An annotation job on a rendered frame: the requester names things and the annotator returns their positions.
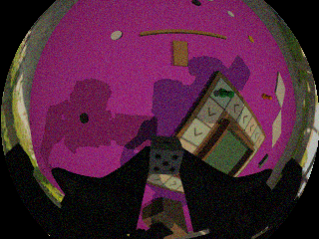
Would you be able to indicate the green game pawn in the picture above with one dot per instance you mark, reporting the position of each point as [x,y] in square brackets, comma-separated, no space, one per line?
[225,93]

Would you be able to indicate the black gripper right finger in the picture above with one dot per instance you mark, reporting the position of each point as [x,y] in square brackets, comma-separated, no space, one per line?
[210,192]

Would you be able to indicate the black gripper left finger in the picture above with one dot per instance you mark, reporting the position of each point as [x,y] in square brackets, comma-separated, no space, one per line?
[120,192]

